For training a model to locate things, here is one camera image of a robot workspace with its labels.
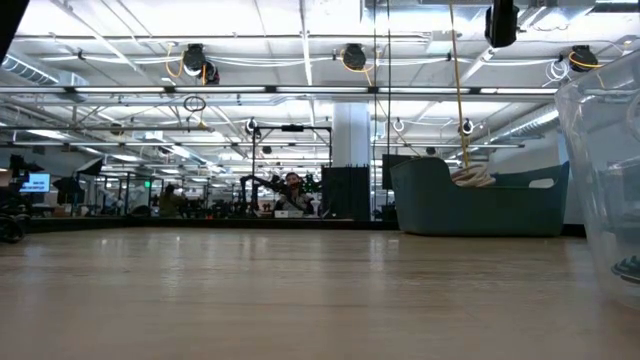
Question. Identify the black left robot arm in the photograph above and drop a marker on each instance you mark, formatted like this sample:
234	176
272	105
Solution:
11	229

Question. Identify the clear plastic container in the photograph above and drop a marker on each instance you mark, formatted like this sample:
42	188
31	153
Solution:
600	200

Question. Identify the blue lit monitor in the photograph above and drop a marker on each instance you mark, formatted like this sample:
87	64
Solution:
35	183

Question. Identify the white square column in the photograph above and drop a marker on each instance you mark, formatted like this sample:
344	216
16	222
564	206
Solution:
351	135

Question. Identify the person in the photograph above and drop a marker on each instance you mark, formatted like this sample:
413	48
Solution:
294	192
171	202

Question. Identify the dark wall screen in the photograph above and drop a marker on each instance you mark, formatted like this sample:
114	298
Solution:
386	175

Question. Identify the black partition panel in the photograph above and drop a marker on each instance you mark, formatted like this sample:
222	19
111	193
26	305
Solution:
345	195

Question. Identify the teal plastic bin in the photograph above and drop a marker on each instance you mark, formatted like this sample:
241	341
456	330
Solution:
475	210

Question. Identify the long ceiling light strip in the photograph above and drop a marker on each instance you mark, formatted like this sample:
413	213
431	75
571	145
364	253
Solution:
320	90

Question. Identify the black background rig frame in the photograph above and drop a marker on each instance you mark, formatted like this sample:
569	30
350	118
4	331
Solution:
292	128

